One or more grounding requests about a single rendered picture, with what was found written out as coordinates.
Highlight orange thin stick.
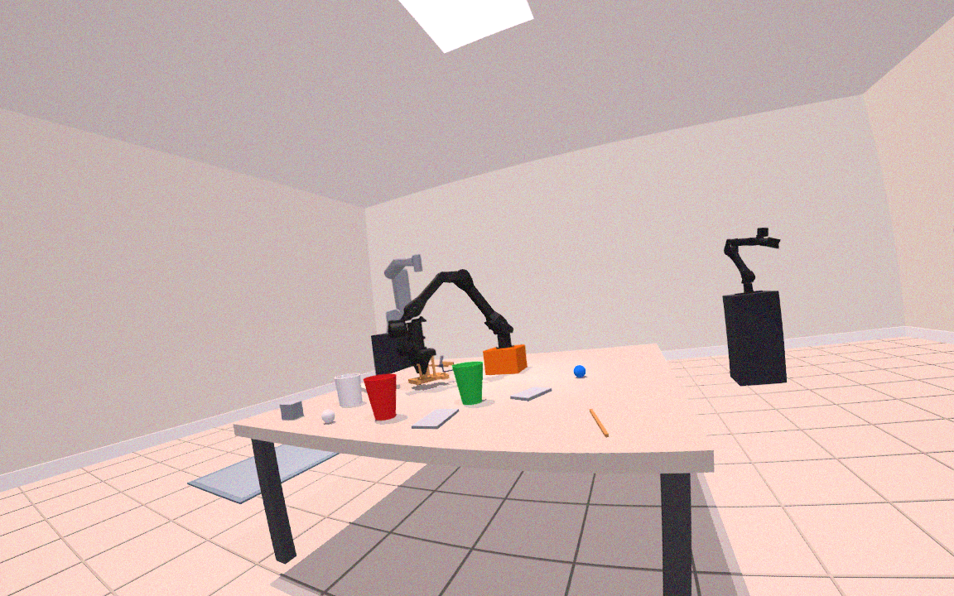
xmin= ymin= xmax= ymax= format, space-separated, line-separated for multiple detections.
xmin=590 ymin=409 xmax=609 ymax=437

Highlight red plastic cup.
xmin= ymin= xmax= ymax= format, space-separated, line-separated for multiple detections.
xmin=364 ymin=374 xmax=397 ymax=421

